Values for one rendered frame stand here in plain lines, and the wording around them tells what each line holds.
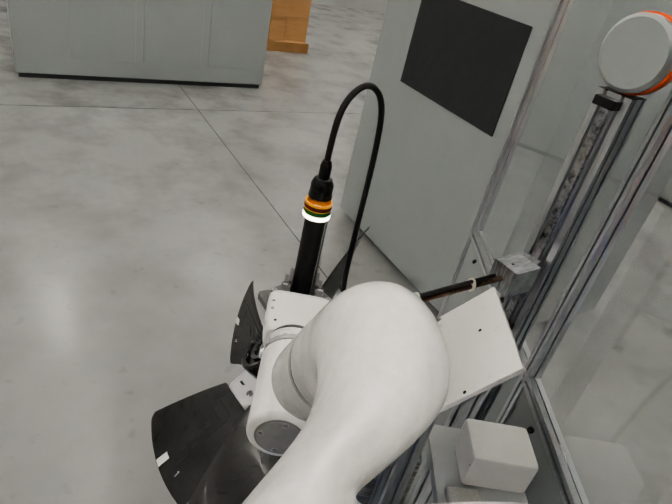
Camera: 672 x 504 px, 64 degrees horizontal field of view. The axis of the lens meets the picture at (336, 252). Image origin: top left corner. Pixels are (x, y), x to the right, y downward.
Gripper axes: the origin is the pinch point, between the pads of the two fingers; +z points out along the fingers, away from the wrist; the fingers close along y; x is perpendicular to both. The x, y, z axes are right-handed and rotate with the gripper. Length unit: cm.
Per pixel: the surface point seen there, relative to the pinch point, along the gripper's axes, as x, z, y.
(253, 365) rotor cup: -24.9, 3.7, -6.2
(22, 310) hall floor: -149, 135, -132
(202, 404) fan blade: -40.9, 5.5, -15.7
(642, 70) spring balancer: 39, 37, 58
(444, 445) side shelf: -61, 22, 47
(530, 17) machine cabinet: 26, 205, 86
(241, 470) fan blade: -27.8, -17.7, -4.3
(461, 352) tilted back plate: -18.8, 11.7, 36.1
